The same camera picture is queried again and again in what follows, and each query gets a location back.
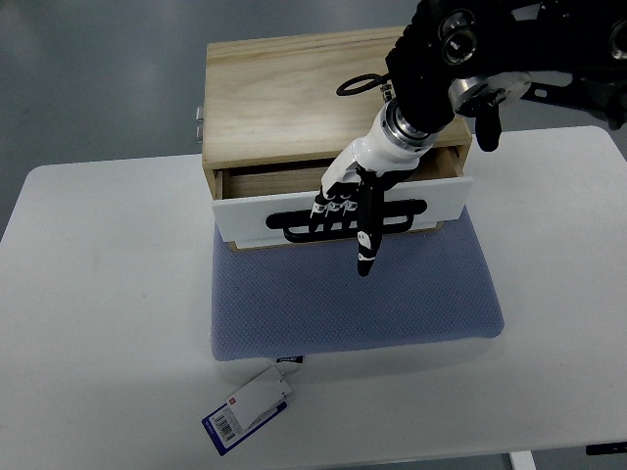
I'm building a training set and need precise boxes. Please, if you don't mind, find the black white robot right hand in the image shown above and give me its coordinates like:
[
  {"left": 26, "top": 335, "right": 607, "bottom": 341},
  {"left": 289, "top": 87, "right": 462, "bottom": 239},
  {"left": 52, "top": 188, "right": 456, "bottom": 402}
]
[{"left": 309, "top": 99, "right": 437, "bottom": 277}]

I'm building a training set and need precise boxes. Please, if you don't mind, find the black drawer handle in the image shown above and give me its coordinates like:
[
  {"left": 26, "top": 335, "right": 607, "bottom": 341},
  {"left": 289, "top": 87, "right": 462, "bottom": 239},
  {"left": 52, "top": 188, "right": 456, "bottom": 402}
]
[{"left": 265, "top": 199, "right": 428, "bottom": 244}]

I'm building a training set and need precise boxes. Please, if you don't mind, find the white drawer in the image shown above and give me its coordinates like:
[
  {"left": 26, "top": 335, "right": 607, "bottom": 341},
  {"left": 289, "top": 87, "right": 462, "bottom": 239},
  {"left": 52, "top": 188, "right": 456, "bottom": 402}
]
[{"left": 213, "top": 144, "right": 472, "bottom": 249}]

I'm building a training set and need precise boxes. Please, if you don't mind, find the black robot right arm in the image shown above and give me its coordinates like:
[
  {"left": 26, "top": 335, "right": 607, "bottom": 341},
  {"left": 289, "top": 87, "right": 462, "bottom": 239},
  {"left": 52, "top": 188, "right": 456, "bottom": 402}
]
[{"left": 336, "top": 1, "right": 626, "bottom": 151}]

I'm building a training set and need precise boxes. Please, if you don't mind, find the light wood drawer cabinet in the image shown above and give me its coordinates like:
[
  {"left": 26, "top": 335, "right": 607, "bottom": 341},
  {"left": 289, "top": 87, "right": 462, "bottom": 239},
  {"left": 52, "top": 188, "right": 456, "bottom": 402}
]
[{"left": 201, "top": 25, "right": 473, "bottom": 254}]

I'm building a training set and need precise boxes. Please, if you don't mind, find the blue mesh cushion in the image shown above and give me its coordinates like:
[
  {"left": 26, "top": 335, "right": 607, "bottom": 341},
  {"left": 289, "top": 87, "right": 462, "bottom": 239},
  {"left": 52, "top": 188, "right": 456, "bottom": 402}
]
[{"left": 211, "top": 212, "right": 505, "bottom": 361}]

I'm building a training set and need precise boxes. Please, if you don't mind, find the grey table control box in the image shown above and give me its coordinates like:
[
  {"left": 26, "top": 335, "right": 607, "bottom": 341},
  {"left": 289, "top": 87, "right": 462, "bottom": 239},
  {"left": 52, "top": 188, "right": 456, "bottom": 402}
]
[{"left": 195, "top": 106, "right": 204, "bottom": 143}]

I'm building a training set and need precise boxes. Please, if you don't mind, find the white blue price tag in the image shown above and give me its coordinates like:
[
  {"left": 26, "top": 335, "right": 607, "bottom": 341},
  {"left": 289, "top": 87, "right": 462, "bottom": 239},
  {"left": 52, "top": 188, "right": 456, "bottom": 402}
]
[{"left": 202, "top": 366, "right": 292, "bottom": 456}]

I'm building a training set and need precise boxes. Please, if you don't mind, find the white table leg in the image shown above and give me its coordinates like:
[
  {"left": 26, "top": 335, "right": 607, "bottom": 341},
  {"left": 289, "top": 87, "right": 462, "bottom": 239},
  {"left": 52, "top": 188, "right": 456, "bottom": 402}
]
[{"left": 508, "top": 450, "right": 537, "bottom": 470}]

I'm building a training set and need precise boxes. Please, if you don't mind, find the black object at table edge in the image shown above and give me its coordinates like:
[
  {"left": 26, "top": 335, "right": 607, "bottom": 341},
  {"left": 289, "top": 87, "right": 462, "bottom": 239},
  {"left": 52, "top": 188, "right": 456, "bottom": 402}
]
[{"left": 586, "top": 442, "right": 627, "bottom": 456}]

